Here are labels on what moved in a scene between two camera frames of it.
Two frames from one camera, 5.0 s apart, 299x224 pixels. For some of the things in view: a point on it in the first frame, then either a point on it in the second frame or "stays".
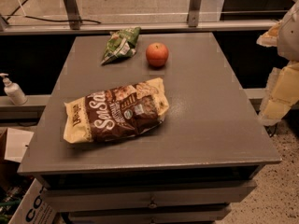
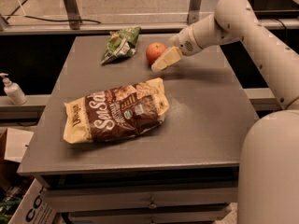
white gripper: (290, 36) → (184, 41)
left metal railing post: (71, 7) stays
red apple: (157, 54) stays
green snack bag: (121, 45) stays
